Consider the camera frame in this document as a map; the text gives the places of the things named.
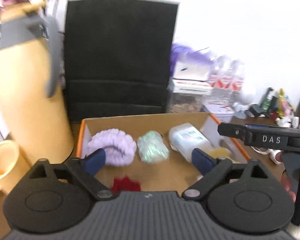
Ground yellow white plush toy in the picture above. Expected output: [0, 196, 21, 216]
[208, 147, 231, 160]

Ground white plastic bottle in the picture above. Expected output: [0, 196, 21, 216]
[168, 123, 213, 163]

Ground red artificial flower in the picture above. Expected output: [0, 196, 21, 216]
[110, 176, 141, 194]

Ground green white packet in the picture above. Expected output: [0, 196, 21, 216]
[137, 131, 170, 164]

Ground right hand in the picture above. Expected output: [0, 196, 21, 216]
[275, 152, 296, 202]

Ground purple fluffy scrunchie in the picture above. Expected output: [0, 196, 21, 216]
[88, 128, 137, 166]

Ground lavender tin box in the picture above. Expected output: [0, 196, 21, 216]
[201, 103, 235, 122]

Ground clear plastic container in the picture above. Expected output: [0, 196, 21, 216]
[166, 93, 210, 113]

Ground yellow mug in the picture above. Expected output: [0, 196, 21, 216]
[0, 140, 31, 195]

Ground water bottle right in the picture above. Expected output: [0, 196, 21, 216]
[226, 60, 244, 102]

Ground water bottle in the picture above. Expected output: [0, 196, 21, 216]
[208, 56, 227, 99]
[226, 60, 244, 102]

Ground water bottle left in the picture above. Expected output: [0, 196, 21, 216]
[208, 56, 227, 99]

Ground white flat box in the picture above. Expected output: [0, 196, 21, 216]
[168, 79, 212, 95]

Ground purple tissue pack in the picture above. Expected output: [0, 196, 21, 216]
[170, 43, 215, 81]

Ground black paper bag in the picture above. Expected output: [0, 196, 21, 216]
[64, 0, 178, 122]

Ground yellow thermos jug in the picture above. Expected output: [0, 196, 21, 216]
[0, 2, 74, 164]

